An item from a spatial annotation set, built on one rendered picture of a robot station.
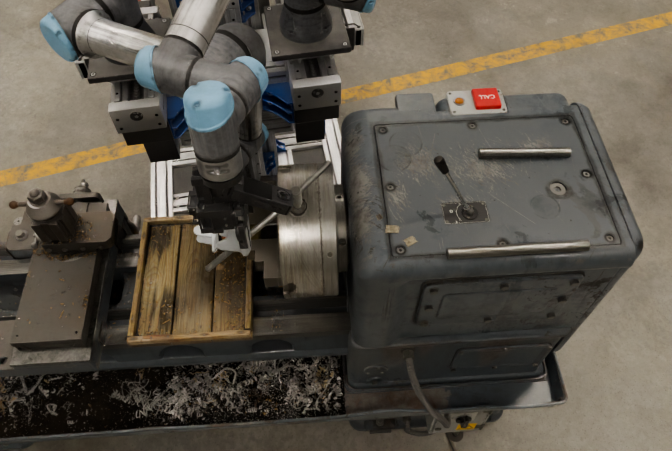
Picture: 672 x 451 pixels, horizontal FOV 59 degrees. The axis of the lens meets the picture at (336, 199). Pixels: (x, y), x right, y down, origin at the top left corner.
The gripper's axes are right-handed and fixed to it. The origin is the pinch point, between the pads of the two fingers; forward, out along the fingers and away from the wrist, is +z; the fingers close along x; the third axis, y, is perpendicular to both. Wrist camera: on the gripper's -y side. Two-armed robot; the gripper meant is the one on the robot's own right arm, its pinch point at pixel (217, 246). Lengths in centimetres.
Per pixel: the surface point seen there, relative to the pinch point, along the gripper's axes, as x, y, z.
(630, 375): -109, -141, 1
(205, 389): -49, 10, 17
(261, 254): 1.9, -10.6, 3.7
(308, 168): 13.4, -22.0, -11.5
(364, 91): -108, -50, -157
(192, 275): -19.7, 9.9, -3.3
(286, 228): 13.4, -17.0, 4.3
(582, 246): 19, -75, 15
